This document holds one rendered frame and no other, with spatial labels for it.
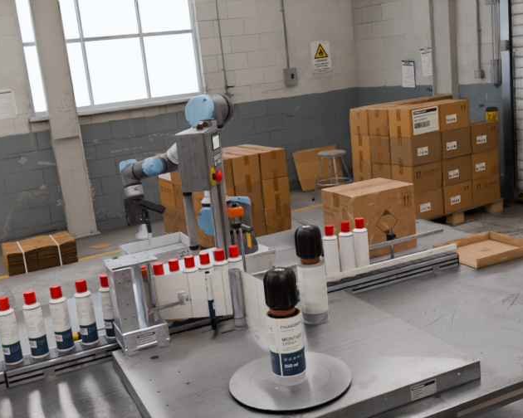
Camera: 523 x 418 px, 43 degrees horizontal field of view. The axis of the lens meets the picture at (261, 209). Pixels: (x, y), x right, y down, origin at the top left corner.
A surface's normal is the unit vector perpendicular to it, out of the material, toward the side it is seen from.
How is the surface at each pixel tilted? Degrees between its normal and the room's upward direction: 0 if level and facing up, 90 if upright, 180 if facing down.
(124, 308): 90
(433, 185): 92
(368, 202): 90
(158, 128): 90
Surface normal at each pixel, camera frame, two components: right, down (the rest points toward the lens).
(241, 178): 0.49, 0.15
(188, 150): -0.18, 0.23
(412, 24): -0.88, 0.19
